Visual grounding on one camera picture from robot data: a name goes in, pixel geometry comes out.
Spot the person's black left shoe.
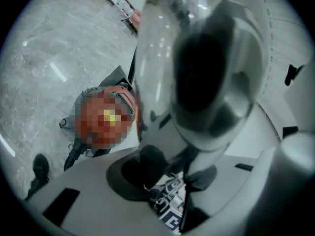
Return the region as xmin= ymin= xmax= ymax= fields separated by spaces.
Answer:
xmin=31 ymin=153 xmax=50 ymax=181

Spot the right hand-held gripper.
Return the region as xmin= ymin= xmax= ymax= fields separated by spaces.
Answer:
xmin=147 ymin=176 xmax=187 ymax=236

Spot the black frame table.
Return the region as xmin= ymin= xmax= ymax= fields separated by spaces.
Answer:
xmin=115 ymin=0 xmax=138 ymax=35

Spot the dark grey board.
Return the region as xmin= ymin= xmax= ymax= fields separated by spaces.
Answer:
xmin=97 ymin=64 xmax=136 ymax=91

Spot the vacuum hose and wand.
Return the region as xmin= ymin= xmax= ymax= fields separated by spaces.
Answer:
xmin=63 ymin=138 xmax=87 ymax=172

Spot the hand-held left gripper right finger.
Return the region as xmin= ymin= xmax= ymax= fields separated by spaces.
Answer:
xmin=182 ymin=155 xmax=258 ymax=233

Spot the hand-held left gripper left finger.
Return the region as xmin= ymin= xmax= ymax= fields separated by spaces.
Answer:
xmin=24 ymin=147 xmax=174 ymax=236

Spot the red vacuum cleaner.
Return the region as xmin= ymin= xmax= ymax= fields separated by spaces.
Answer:
xmin=59 ymin=82 xmax=139 ymax=157

